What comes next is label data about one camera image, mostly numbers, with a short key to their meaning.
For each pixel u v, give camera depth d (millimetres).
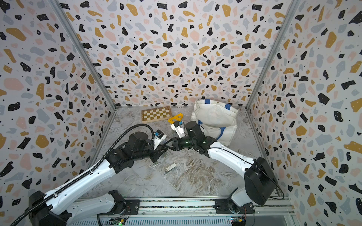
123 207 678
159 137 638
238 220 715
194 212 731
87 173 454
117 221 702
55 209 388
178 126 702
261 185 426
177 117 1134
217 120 1048
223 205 745
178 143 673
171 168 869
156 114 1132
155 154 644
